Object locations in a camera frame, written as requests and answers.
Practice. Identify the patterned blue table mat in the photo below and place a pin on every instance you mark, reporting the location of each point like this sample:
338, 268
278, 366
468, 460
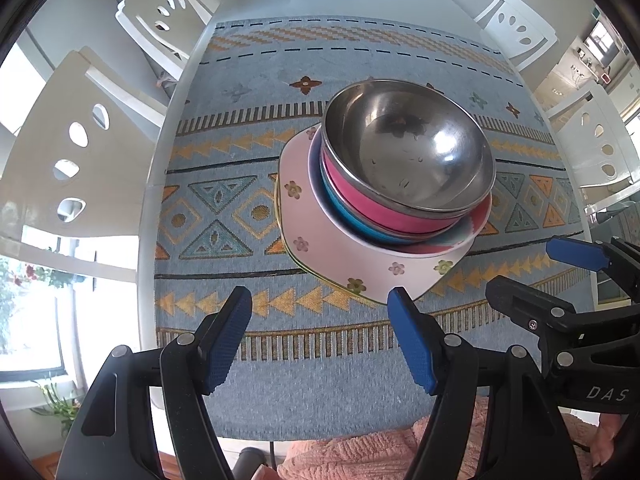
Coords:
300, 85

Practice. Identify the white cutout chair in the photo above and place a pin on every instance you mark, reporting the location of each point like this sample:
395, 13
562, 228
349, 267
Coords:
65, 160
165, 15
520, 25
595, 135

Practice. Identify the red flowering plant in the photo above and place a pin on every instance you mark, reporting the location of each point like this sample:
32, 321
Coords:
45, 272

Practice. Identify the green potted plant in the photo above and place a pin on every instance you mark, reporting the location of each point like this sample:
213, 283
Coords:
60, 405

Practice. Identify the blue steel bowl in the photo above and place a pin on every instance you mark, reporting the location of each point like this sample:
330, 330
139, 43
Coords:
350, 216

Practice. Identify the pink fleece clothing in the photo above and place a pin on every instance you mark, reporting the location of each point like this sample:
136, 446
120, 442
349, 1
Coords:
350, 455

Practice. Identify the person's right hand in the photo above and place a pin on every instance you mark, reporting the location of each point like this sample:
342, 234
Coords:
607, 440

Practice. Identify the pink steel bowl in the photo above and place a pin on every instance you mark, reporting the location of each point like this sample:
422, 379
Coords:
400, 145

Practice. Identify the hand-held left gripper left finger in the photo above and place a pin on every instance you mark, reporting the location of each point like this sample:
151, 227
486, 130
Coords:
227, 340

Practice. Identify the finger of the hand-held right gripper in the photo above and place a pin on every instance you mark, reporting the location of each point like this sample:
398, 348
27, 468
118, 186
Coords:
520, 300
575, 254

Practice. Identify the pink ceramic bowl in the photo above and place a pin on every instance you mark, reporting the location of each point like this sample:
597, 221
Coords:
452, 241

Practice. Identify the white hexagonal plate tree print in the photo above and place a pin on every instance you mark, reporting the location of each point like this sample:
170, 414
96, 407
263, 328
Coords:
340, 270
275, 215

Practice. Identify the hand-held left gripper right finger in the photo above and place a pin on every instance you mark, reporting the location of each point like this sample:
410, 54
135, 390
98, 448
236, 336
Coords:
415, 340

